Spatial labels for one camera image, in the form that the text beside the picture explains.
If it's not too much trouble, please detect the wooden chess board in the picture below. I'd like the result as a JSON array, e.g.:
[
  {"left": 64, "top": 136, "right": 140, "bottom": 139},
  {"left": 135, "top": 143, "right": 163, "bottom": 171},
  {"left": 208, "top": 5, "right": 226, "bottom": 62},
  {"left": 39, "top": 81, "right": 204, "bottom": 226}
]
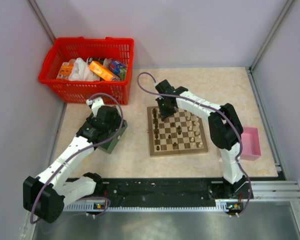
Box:
[{"left": 147, "top": 106, "right": 209, "bottom": 157}]

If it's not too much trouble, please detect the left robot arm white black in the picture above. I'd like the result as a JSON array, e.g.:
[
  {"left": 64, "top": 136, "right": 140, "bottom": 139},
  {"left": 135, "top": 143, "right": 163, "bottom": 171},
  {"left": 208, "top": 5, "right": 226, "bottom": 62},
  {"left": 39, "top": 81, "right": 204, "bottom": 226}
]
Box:
[{"left": 23, "top": 105, "right": 124, "bottom": 224}]

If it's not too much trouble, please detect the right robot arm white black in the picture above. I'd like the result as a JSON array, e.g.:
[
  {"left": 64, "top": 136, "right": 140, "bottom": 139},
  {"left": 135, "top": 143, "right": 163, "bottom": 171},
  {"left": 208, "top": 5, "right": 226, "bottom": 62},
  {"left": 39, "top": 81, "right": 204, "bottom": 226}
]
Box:
[{"left": 154, "top": 79, "right": 246, "bottom": 198}]

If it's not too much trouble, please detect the dark green box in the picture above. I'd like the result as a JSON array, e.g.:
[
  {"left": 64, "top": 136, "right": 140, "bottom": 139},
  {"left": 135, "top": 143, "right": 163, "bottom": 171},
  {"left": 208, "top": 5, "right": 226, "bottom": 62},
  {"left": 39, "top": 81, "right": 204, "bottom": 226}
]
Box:
[{"left": 84, "top": 112, "right": 129, "bottom": 155}]

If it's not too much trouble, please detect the orange snack box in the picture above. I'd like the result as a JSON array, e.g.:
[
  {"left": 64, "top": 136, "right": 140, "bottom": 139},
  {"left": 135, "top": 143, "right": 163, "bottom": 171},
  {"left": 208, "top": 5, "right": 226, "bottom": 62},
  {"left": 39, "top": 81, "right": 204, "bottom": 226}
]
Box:
[{"left": 89, "top": 61, "right": 116, "bottom": 82}]

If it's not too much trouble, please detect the white plastic bag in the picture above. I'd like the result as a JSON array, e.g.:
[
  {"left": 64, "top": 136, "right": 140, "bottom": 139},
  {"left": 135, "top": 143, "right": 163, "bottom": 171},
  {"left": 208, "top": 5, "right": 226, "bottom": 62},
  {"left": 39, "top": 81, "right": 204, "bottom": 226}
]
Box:
[{"left": 68, "top": 57, "right": 100, "bottom": 82}]

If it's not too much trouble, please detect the red plastic basket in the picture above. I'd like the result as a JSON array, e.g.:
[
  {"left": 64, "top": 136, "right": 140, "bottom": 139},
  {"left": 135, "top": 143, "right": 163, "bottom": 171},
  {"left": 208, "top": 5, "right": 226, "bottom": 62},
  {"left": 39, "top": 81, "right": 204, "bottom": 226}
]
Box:
[{"left": 38, "top": 37, "right": 134, "bottom": 105}]

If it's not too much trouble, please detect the blue red package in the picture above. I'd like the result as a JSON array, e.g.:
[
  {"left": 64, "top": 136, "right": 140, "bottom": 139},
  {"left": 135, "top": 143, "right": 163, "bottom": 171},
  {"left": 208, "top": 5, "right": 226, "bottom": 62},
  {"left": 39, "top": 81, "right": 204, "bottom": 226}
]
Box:
[{"left": 108, "top": 60, "right": 127, "bottom": 75}]

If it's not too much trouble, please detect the orange carton in basket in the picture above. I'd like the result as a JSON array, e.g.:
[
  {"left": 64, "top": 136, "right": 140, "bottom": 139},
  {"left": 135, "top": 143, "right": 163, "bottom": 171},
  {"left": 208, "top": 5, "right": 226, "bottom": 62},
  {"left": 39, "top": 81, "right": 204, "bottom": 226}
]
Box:
[{"left": 56, "top": 62, "right": 74, "bottom": 80}]

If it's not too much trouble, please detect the pink plastic box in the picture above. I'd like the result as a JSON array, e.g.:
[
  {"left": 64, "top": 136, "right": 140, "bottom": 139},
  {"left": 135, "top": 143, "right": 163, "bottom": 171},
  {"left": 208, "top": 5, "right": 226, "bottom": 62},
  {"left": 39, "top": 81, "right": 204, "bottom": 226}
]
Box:
[{"left": 240, "top": 126, "right": 262, "bottom": 161}]

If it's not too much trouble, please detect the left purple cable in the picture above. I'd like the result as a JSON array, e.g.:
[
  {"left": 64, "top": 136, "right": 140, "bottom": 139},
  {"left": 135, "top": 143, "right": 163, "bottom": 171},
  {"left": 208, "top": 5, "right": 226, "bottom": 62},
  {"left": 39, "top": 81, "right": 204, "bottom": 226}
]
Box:
[{"left": 29, "top": 92, "right": 125, "bottom": 224}]

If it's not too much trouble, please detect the purple cable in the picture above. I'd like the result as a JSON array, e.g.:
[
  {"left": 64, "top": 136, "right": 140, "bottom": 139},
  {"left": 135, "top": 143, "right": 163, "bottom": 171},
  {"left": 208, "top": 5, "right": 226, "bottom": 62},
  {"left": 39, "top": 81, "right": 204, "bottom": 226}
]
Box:
[
  {"left": 29, "top": 92, "right": 125, "bottom": 224},
  {"left": 136, "top": 72, "right": 253, "bottom": 217}
]

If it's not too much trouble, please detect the grey cable duct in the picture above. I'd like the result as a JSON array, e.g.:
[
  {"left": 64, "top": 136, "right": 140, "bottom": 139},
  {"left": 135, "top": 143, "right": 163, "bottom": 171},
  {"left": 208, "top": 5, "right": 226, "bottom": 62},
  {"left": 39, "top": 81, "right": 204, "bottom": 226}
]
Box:
[{"left": 62, "top": 201, "right": 243, "bottom": 213}]

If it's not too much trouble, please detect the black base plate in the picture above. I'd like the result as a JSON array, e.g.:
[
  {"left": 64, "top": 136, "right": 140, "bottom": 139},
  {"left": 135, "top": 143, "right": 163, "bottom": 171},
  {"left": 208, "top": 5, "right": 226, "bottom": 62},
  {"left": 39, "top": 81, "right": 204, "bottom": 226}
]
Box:
[{"left": 74, "top": 177, "right": 255, "bottom": 208}]

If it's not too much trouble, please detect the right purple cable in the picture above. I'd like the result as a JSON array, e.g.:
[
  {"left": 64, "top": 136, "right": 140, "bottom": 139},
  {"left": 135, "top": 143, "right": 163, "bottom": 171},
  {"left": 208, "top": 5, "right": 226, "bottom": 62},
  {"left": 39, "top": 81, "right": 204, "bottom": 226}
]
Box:
[{"left": 136, "top": 72, "right": 253, "bottom": 217}]

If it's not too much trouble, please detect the aluminium frame rail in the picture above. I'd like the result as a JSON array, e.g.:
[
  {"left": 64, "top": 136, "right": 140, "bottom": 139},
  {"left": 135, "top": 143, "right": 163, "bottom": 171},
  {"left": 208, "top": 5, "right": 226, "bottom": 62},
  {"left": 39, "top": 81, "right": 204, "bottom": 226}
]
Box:
[{"left": 29, "top": 181, "right": 300, "bottom": 201}]

